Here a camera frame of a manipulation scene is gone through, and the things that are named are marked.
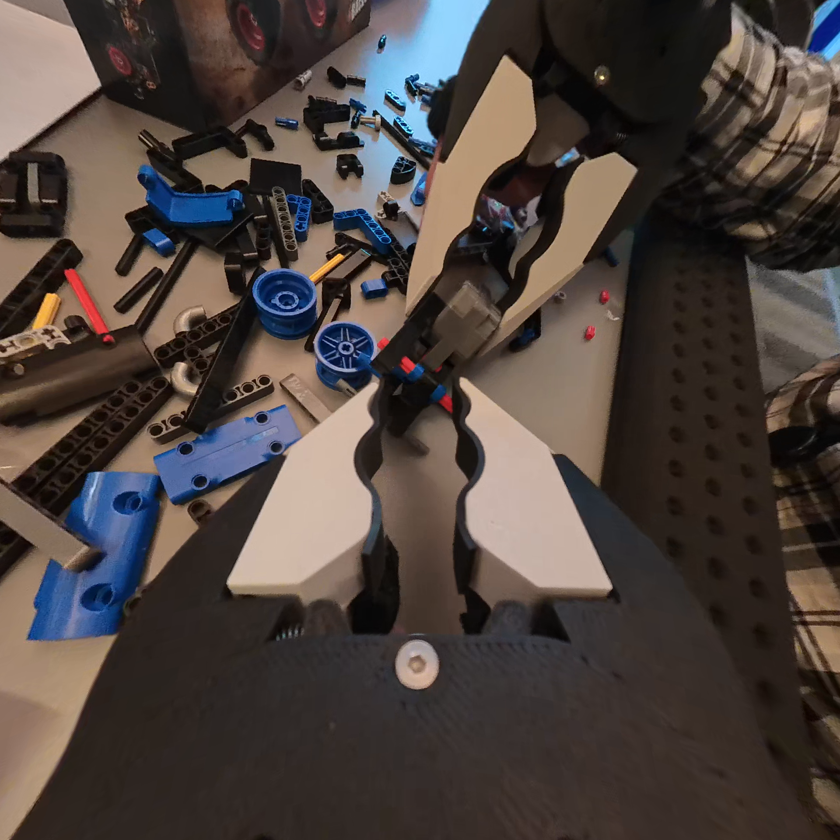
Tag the person's right hand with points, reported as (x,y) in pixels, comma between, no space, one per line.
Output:
(518,184)

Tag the light grey connector piece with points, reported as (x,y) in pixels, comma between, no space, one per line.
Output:
(33,341)

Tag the person's right forearm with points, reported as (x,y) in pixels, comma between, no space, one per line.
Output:
(768,151)

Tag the black rectangular frame piece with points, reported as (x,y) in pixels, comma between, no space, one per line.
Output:
(52,197)

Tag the blue angled panel piece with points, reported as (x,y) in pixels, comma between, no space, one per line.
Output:
(190,207)

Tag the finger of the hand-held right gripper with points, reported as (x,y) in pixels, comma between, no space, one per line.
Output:
(472,144)
(571,229)

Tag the black square panel piece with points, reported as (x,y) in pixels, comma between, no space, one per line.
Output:
(275,177)

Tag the long black holed beam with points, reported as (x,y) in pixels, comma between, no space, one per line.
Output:
(79,446)
(39,282)

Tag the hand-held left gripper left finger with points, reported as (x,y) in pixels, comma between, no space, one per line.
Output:
(308,518)

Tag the blue toy wheel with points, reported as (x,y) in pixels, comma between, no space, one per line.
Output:
(283,302)
(344,351)

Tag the blue curved panel piece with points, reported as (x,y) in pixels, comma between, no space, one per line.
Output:
(62,610)

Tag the grey curved pipe piece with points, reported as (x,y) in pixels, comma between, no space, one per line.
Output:
(182,380)
(189,318)

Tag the black cylinder piece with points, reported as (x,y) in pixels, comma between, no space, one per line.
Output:
(79,371)

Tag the blue angled beam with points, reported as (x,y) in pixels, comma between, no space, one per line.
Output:
(354,216)

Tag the grey motor brick assembly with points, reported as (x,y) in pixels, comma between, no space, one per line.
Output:
(463,315)

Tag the red axle rod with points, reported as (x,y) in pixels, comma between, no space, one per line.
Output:
(88,305)

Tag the yellow axle rod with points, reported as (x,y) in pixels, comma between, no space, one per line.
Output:
(46,312)
(326,268)

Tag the blue flat panel piece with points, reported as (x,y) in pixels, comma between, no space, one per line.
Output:
(223,453)

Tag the blue and black pin piece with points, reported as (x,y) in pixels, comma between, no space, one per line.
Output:
(611,257)

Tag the pile of black building pieces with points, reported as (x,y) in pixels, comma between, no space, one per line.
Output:
(210,141)

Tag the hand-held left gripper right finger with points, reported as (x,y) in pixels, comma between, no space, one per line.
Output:
(525,518)

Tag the dark printed toy box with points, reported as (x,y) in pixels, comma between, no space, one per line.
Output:
(197,52)

